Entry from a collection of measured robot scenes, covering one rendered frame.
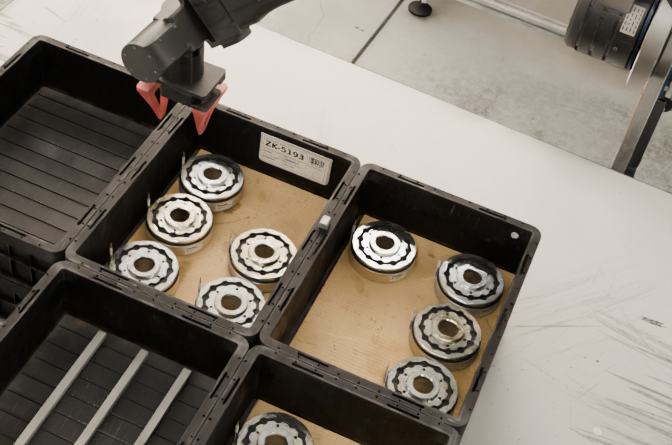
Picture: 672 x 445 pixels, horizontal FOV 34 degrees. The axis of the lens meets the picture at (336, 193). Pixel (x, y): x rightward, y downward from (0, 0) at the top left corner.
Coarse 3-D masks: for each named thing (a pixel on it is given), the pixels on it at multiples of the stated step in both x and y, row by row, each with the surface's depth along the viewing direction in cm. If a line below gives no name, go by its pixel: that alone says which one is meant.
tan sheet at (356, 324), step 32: (416, 256) 173; (448, 256) 174; (352, 288) 167; (384, 288) 168; (416, 288) 168; (320, 320) 162; (352, 320) 162; (384, 320) 163; (480, 320) 166; (320, 352) 158; (352, 352) 158; (384, 352) 159; (480, 352) 161
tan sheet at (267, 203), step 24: (168, 192) 176; (264, 192) 178; (288, 192) 179; (216, 216) 173; (240, 216) 174; (264, 216) 175; (288, 216) 175; (312, 216) 176; (144, 240) 168; (216, 240) 170; (192, 264) 166; (216, 264) 166; (192, 288) 163
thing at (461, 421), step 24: (360, 168) 171; (384, 168) 172; (432, 192) 169; (336, 216) 163; (504, 216) 168; (312, 264) 156; (528, 264) 161; (288, 288) 152; (504, 312) 156; (264, 336) 146; (312, 360) 145; (360, 384) 143; (480, 384) 145; (432, 408) 142
